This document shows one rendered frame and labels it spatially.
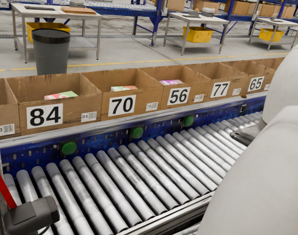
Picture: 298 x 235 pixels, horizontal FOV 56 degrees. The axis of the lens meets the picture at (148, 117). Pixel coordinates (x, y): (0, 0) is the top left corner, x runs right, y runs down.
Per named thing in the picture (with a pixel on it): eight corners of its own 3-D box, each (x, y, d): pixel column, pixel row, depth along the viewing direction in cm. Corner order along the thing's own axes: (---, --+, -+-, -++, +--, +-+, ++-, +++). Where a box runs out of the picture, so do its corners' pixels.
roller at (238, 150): (261, 176, 157) (264, 169, 154) (198, 130, 192) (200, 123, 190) (266, 174, 159) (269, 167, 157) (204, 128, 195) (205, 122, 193)
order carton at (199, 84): (159, 111, 168) (164, 85, 160) (134, 91, 188) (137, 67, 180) (205, 102, 190) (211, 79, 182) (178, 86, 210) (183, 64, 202)
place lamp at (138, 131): (132, 140, 155) (134, 129, 152) (131, 139, 156) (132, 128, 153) (142, 137, 159) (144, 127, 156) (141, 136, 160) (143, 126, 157)
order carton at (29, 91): (20, 137, 125) (17, 103, 117) (7, 108, 145) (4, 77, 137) (100, 122, 147) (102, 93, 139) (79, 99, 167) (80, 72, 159)
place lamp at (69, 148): (63, 156, 134) (63, 145, 131) (62, 155, 135) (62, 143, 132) (77, 153, 138) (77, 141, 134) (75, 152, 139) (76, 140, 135)
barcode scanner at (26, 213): (64, 234, 73) (58, 207, 67) (16, 258, 67) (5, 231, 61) (56, 216, 77) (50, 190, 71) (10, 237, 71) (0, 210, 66)
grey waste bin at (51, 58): (54, 86, 385) (54, 39, 354) (25, 76, 398) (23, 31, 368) (76, 76, 427) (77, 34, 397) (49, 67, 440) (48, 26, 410)
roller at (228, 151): (254, 179, 153) (257, 172, 151) (191, 132, 189) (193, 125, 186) (259, 176, 156) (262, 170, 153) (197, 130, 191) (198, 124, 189)
